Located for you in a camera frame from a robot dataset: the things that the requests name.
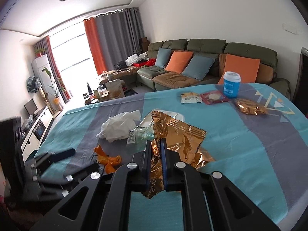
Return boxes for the orange peel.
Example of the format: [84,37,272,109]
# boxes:
[94,144,122,174]

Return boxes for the white tissue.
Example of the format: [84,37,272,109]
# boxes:
[96,110,141,143]

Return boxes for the large gold foil wrapper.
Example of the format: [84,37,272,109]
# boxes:
[144,120,215,199]

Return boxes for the clear green plastic wrapper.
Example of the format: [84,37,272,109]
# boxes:
[125,126,154,155]

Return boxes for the paper cup blue dots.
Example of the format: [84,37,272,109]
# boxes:
[138,110,185,128]

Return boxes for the white tv cabinet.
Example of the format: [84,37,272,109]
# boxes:
[21,106,53,162]

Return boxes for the small black monitor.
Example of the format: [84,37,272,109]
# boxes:
[24,99,38,117]

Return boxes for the tall potted plant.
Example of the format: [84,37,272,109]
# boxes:
[41,66,66,111]

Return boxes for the white standing air conditioner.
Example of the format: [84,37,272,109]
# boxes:
[31,55,60,110]

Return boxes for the covered standing fan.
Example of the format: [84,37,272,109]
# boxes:
[26,76,42,93]

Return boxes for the teal grey patterned tablecloth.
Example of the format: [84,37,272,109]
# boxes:
[38,84,307,230]

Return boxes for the cluttered coffee table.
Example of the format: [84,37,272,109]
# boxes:
[83,79,137,105]

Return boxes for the small gold snack packet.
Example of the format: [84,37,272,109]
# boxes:
[235,98,268,115]

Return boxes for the left striped curtain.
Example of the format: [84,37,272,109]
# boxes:
[34,35,71,103]

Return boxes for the red snack packet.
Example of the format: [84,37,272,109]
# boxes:
[200,90,229,105]

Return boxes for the white snack packet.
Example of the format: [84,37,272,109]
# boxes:
[181,92,202,104]

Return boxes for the blue cup white lid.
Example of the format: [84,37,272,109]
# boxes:
[223,71,241,99]

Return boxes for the orange curtain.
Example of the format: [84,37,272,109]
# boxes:
[83,18,108,75]

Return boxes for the teal cushion near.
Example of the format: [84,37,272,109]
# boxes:
[182,55,215,81]

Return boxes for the teal cushion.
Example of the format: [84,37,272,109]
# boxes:
[182,55,215,81]
[155,48,171,68]

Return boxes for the grey curtain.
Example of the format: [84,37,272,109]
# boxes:
[95,7,145,70]

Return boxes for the orange cushion near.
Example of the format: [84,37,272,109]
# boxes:
[218,54,260,85]

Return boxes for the orange cushion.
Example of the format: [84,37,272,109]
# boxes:
[218,54,260,85]
[165,51,193,74]

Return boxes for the green sectional sofa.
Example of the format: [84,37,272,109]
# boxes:
[136,39,291,98]

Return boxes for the teal cushion far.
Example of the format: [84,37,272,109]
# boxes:
[155,48,171,68]

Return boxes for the orange cushion middle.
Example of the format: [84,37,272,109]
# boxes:
[165,51,193,74]

